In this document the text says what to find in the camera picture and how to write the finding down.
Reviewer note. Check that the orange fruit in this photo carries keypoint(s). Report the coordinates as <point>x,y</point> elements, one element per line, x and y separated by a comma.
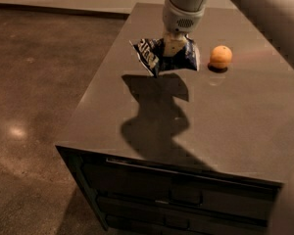
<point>221,57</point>

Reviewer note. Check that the blue Kettle chip bag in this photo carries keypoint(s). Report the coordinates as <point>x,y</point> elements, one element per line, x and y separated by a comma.
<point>151,54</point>

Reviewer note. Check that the dark cabinet with drawers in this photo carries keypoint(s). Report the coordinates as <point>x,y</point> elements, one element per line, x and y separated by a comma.
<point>151,198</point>

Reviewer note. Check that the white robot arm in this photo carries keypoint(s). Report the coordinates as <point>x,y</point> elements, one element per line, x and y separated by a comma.
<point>274,19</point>

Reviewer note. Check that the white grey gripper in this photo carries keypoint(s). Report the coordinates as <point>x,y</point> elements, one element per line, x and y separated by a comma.
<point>179,21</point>

